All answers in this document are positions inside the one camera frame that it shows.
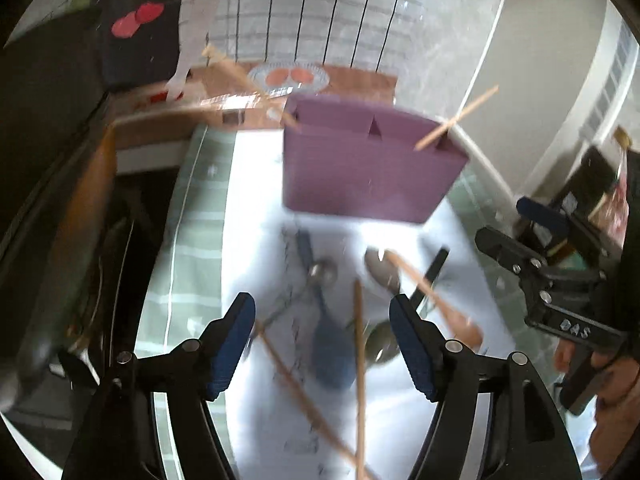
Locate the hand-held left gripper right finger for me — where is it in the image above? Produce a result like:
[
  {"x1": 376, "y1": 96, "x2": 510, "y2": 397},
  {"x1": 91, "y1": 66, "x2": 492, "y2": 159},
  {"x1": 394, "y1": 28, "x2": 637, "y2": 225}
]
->
[{"x1": 389, "y1": 294, "x2": 583, "y2": 480}]

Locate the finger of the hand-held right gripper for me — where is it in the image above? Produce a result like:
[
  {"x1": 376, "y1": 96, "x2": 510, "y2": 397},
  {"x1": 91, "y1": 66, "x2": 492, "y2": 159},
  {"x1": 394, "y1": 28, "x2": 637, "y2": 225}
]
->
[
  {"x1": 516, "y1": 196, "x2": 608, "y2": 272},
  {"x1": 475, "y1": 226, "x2": 552, "y2": 288}
]

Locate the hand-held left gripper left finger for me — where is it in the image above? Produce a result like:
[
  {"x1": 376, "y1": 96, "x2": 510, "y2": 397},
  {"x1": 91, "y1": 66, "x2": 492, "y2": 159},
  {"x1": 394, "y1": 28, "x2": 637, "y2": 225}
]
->
[{"x1": 62, "y1": 291, "x2": 257, "y2": 480}]

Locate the wooden chopstick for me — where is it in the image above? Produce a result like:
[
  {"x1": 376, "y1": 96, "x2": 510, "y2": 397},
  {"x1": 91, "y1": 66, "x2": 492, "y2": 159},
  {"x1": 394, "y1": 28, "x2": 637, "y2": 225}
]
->
[
  {"x1": 352, "y1": 280, "x2": 369, "y2": 480},
  {"x1": 201, "y1": 44, "x2": 302, "y2": 130},
  {"x1": 414, "y1": 85, "x2": 500, "y2": 152},
  {"x1": 251, "y1": 321, "x2": 378, "y2": 480}
]

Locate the wooden spoon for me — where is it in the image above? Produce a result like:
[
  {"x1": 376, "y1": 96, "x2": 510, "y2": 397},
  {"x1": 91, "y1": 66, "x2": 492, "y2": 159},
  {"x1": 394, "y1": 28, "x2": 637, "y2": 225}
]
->
[{"x1": 384, "y1": 251, "x2": 484, "y2": 352}]

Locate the black-handled metal spoon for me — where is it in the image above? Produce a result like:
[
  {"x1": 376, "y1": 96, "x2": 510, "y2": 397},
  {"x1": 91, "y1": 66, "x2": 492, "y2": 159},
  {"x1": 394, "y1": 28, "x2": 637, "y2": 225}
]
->
[{"x1": 364, "y1": 247, "x2": 450, "y2": 367}]

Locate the blue spoon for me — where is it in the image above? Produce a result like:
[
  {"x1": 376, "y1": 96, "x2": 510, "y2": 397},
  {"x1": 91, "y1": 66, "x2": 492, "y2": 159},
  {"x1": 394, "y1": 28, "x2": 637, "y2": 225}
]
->
[{"x1": 295, "y1": 230, "x2": 360, "y2": 392}]

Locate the purple utensil holder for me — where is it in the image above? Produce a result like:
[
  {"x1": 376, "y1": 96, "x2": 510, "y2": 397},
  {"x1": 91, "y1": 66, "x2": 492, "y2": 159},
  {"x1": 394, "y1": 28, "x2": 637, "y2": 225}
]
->
[{"x1": 281, "y1": 92, "x2": 471, "y2": 225}]

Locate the person's right hand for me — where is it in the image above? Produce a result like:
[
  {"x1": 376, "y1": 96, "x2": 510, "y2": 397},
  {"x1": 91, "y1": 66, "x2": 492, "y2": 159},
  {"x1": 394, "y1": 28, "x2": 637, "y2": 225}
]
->
[{"x1": 554, "y1": 337, "x2": 640, "y2": 467}]

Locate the dark glass bottle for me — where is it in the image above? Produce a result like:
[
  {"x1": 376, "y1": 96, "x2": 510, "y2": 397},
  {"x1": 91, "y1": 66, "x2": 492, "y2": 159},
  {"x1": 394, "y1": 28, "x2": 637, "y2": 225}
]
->
[{"x1": 547, "y1": 127, "x2": 637, "y2": 267}]

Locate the green checkered mat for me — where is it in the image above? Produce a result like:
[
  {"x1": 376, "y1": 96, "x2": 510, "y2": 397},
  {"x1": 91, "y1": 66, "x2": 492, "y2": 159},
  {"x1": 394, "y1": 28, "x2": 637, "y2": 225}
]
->
[{"x1": 134, "y1": 124, "x2": 553, "y2": 480}]

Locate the glass plate with red slices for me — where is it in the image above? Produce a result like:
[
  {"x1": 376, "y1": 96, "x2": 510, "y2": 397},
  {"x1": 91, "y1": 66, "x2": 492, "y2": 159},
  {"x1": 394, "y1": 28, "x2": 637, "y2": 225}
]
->
[{"x1": 248, "y1": 61, "x2": 331, "y2": 97}]

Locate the black wire grid rack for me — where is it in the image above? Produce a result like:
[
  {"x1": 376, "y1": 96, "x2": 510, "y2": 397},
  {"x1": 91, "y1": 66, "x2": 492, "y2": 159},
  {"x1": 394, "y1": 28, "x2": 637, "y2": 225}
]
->
[{"x1": 232, "y1": 0, "x2": 418, "y2": 72}]

